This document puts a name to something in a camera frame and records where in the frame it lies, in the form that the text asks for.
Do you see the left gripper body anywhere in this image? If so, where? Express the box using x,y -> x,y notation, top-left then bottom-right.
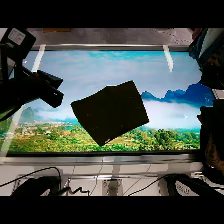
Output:
35,69 -> 65,109

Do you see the heap of clothes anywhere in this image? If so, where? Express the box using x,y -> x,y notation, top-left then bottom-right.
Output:
187,27 -> 224,90
196,99 -> 224,185

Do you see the black garment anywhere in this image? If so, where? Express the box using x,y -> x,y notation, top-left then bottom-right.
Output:
70,79 -> 151,147

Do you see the black cable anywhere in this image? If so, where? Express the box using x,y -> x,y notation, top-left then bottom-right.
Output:
0,165 -> 64,189
127,173 -> 172,197

